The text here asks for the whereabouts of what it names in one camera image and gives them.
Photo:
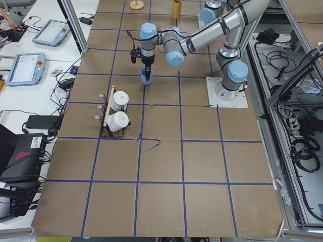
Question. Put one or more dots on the black computer box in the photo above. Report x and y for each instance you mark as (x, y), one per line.
(21, 158)

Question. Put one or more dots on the teach pendant near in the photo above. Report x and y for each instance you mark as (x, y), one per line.
(27, 69)

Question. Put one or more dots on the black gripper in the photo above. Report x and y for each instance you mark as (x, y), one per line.
(147, 60)

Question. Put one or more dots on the wooden mug tree stand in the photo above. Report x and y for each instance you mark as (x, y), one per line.
(136, 4)

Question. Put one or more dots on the light blue plastic cup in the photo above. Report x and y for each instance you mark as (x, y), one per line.
(143, 77)

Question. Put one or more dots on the teach pendant far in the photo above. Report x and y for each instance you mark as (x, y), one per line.
(52, 33)

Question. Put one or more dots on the white mug near rack end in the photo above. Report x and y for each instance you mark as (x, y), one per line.
(117, 121)

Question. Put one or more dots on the teach pendant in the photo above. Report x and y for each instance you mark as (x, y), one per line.
(27, 69)
(52, 33)

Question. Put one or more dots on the aluminium frame post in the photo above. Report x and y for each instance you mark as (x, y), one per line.
(70, 16)

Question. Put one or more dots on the black wire mug rack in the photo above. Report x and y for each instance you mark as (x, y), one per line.
(105, 131)

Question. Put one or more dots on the remote control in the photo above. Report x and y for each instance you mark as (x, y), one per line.
(56, 71)

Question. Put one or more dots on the wooden rack handle rod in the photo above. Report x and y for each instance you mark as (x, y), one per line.
(108, 107)

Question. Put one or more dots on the white mug far rack side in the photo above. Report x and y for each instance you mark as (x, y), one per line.
(120, 101)

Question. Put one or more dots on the bamboo chopstick holder cup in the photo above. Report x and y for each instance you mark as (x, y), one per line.
(176, 8)

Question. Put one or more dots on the black power adapter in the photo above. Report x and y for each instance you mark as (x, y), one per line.
(41, 122)

